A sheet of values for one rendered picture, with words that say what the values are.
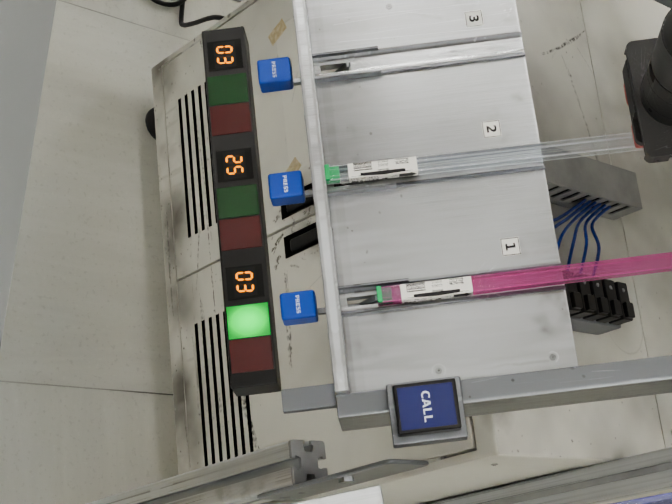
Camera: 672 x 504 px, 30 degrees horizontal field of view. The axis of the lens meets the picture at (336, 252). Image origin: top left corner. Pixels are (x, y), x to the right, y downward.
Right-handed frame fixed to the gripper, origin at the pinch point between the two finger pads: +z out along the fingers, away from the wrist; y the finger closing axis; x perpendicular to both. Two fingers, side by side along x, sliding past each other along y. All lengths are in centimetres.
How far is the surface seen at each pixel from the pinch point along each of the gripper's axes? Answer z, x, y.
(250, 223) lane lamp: 0.8, 36.0, -2.9
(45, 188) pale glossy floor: 60, 72, 27
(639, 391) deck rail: 3.1, 4.8, -21.2
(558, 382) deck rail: -0.8, 11.8, -20.4
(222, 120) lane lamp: 0.9, 37.8, 7.2
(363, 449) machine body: 42, 30, -17
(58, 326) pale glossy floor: 61, 71, 7
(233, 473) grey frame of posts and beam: 10.9, 40.7, -23.0
